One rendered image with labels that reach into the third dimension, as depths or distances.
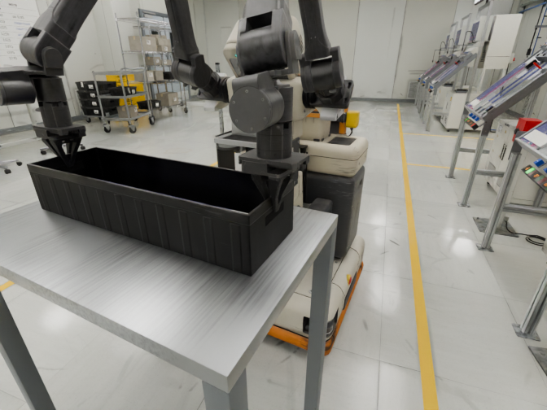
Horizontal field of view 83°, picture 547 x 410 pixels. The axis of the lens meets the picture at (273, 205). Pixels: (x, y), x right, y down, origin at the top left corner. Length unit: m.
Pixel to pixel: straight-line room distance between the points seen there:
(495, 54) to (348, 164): 5.13
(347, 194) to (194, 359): 1.02
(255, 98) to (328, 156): 0.90
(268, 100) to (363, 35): 9.87
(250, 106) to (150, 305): 0.31
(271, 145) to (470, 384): 1.30
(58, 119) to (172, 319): 0.57
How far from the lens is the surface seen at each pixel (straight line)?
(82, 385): 1.55
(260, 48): 0.47
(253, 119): 0.41
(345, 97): 0.98
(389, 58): 10.18
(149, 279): 0.55
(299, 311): 1.26
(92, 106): 7.13
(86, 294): 0.56
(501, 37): 6.26
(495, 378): 1.63
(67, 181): 0.77
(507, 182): 2.31
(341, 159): 1.27
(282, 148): 0.48
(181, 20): 1.05
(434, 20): 10.26
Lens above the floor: 1.12
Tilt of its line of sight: 25 degrees down
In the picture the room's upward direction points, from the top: straight up
